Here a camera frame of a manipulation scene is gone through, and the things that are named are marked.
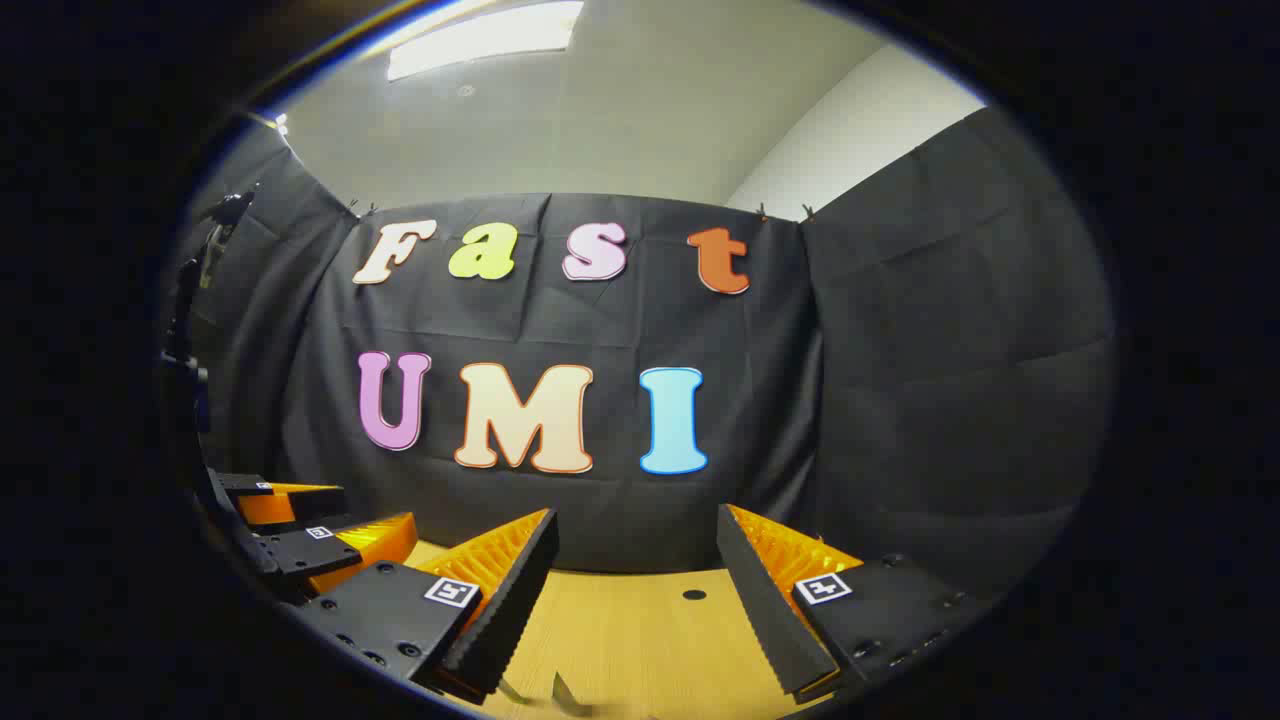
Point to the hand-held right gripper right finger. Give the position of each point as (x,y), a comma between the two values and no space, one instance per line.
(765,610)

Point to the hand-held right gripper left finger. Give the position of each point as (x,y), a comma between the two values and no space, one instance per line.
(505,610)

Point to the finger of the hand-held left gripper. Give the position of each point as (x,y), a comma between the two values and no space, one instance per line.
(315,503)
(305,552)

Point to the ceiling light panel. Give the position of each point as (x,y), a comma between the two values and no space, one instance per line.
(480,38)

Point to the black backdrop cloth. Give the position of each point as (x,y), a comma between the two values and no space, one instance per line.
(880,400)

